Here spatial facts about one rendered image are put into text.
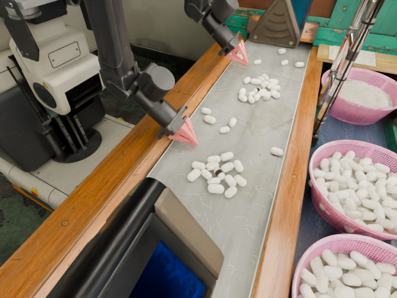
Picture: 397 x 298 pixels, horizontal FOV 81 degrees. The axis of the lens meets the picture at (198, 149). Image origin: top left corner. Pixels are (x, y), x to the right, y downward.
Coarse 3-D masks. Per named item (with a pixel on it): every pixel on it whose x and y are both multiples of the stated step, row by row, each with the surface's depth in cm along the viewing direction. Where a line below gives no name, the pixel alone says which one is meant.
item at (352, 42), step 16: (368, 0) 57; (384, 0) 45; (368, 16) 48; (352, 32) 62; (368, 32) 50; (352, 48) 53; (336, 64) 70; (352, 64) 55; (336, 80) 59; (320, 96) 78; (336, 96) 61; (320, 112) 66; (320, 128) 70
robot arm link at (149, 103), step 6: (138, 90) 55; (132, 96) 57; (138, 96) 55; (144, 96) 55; (138, 102) 56; (144, 102) 56; (150, 102) 56; (156, 102) 57; (144, 108) 57; (150, 108) 56
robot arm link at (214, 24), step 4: (208, 12) 75; (212, 12) 73; (204, 16) 77; (208, 16) 74; (212, 16) 74; (204, 20) 75; (208, 20) 75; (212, 20) 75; (216, 20) 75; (204, 24) 76; (208, 24) 76; (212, 24) 75; (216, 24) 75; (220, 24) 76; (208, 28) 77; (212, 28) 76; (216, 28) 76; (208, 32) 78; (212, 32) 77
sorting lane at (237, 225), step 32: (288, 64) 97; (224, 96) 81; (288, 96) 81; (256, 128) 69; (288, 128) 69; (160, 160) 61; (192, 160) 61; (256, 160) 61; (192, 192) 54; (224, 192) 54; (256, 192) 54; (224, 224) 49; (256, 224) 49; (224, 256) 44; (256, 256) 44; (224, 288) 41
